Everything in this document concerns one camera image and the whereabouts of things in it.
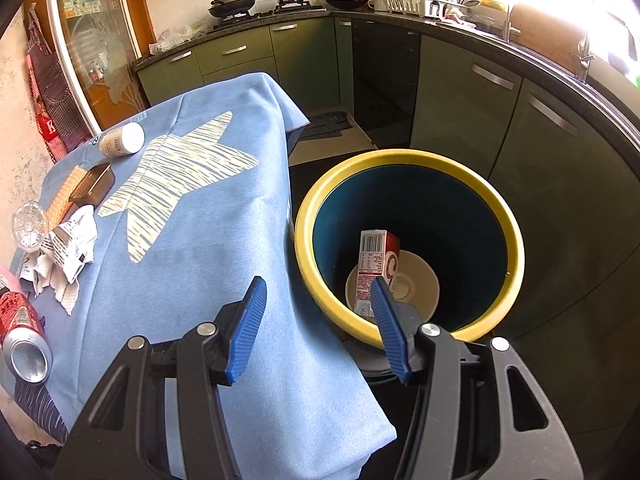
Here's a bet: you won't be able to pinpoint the blue star tablecloth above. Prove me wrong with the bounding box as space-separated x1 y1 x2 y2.
1 73 396 479

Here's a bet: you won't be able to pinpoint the chrome sink faucet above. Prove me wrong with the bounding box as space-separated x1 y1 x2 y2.
572 32 594 82

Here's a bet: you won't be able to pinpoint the crumpled printed paper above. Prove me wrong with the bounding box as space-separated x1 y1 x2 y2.
18 205 98 315

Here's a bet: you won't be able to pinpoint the wooden cutting board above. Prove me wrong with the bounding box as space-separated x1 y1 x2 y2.
510 4 584 72

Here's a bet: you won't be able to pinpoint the orange foam fruit net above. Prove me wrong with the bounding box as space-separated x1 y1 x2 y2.
46 166 87 231

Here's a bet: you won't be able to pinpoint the white paper bowl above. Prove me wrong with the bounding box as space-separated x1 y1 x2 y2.
344 249 442 325

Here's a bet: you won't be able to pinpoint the red soda can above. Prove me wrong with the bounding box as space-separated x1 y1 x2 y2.
1 288 53 385

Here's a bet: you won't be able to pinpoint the red white milk carton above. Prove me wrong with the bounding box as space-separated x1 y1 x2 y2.
352 230 399 318

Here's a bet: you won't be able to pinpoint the clear plastic cup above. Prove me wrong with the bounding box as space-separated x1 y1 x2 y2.
11 202 49 252

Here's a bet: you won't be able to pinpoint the brown plastic tray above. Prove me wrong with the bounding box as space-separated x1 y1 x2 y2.
70 162 115 208

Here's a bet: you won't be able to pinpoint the white pill bottle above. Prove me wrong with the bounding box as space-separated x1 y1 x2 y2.
98 122 145 158

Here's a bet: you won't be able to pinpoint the green kitchen cabinets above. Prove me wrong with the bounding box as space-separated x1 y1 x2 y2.
131 12 640 461

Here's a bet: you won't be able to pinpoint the yellow rimmed trash bin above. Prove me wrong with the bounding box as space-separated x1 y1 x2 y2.
293 147 526 350

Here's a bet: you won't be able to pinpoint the white dish rack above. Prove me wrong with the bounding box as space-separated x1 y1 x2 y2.
381 0 468 20

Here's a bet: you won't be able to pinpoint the white plastic bag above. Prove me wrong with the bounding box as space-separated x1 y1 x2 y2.
149 21 212 55

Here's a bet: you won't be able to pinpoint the black wok with lid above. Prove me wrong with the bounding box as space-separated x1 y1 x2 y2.
208 0 256 18

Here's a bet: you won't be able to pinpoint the glass sliding door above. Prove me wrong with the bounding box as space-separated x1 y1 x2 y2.
47 0 145 136

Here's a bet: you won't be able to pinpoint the red checkered apron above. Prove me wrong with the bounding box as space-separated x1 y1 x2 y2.
26 3 91 162

